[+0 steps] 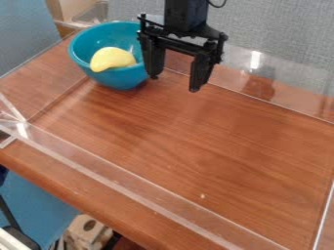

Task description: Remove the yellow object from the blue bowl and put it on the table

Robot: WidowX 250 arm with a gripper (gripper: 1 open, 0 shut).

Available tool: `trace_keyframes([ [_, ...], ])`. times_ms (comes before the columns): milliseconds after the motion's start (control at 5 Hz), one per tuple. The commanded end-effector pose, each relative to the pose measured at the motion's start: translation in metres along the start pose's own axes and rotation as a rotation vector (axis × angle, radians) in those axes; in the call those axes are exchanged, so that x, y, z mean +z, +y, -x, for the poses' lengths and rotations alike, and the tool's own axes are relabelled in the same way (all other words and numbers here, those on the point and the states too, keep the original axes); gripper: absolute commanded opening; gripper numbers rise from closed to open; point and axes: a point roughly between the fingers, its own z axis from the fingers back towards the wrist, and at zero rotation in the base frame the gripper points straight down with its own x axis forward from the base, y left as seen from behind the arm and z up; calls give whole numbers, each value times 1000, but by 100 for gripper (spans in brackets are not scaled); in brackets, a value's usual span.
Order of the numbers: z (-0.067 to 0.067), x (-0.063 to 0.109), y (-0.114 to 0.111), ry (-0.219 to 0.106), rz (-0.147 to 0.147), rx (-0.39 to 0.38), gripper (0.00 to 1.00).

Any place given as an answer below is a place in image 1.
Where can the wooden block with hole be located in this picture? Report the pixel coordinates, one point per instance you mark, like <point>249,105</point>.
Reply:
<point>87,234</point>

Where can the blue plastic bowl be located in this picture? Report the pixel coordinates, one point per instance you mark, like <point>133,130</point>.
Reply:
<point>113,34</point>

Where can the yellow toy banana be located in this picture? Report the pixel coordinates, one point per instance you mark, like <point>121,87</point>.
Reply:
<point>112,57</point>

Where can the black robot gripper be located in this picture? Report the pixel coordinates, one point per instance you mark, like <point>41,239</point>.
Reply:
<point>181,30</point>

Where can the clear acrylic table barrier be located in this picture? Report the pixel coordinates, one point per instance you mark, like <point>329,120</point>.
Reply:
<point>220,170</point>

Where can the wooden shelf in background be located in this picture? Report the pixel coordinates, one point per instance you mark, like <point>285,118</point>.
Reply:
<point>77,14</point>

